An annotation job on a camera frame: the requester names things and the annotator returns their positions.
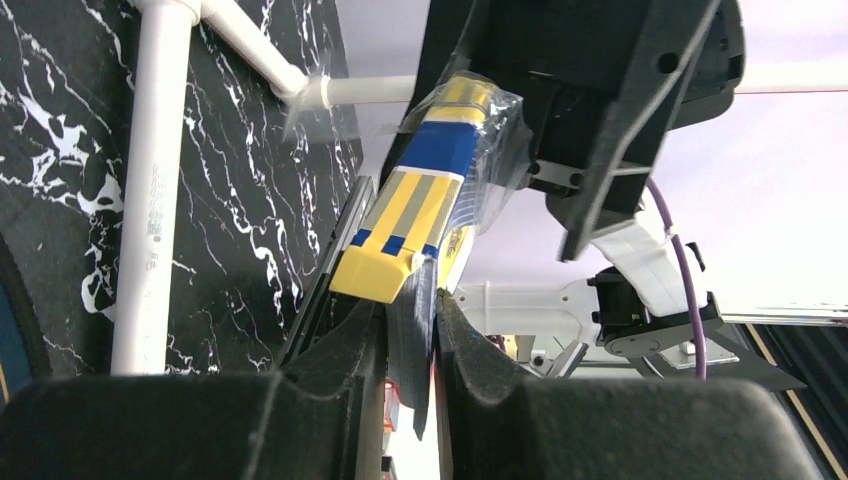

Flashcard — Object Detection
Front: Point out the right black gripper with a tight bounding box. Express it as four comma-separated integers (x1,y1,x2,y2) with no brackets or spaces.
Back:
380,0,747,263

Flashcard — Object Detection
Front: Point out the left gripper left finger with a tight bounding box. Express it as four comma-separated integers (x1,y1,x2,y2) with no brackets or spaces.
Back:
1,301,386,479

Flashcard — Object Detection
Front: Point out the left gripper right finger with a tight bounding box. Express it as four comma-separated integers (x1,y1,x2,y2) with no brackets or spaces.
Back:
435,294,820,479

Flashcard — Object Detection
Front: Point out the playing card deck box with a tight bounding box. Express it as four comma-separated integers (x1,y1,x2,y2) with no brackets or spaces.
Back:
330,71,533,303

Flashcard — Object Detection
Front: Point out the round blue poker mat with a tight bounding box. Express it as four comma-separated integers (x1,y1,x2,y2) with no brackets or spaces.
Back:
1,238,53,409

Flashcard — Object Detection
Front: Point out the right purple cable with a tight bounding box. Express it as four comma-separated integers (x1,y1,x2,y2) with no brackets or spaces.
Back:
645,178,709,382

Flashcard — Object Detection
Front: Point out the white PVC pipe frame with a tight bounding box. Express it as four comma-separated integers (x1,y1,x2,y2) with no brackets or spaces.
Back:
111,1,847,374

